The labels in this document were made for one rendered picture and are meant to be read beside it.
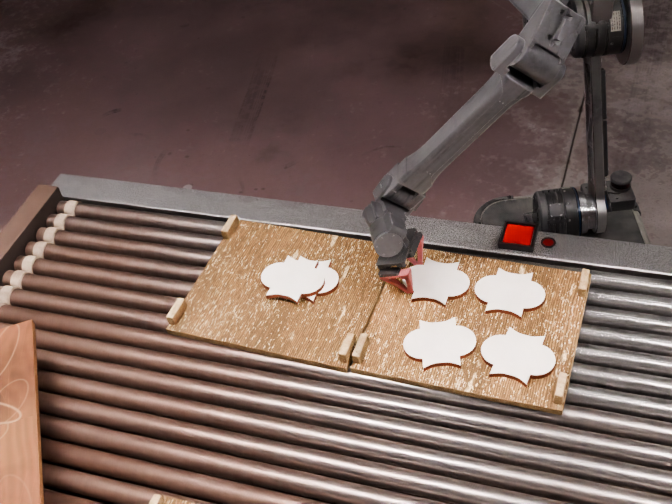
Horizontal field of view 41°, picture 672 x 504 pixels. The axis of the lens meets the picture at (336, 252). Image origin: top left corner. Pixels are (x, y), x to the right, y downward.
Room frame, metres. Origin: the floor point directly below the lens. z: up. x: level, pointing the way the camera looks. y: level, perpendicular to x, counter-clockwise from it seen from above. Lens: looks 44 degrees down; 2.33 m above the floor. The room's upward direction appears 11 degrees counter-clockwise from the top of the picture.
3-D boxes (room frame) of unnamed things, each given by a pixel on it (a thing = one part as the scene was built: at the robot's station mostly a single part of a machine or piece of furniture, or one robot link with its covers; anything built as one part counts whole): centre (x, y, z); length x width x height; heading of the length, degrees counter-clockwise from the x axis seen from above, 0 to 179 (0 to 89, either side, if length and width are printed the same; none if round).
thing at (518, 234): (1.38, -0.40, 0.92); 0.06 x 0.06 x 0.01; 64
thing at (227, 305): (1.35, 0.12, 0.93); 0.41 x 0.35 x 0.02; 62
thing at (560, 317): (1.16, -0.25, 0.93); 0.41 x 0.35 x 0.02; 63
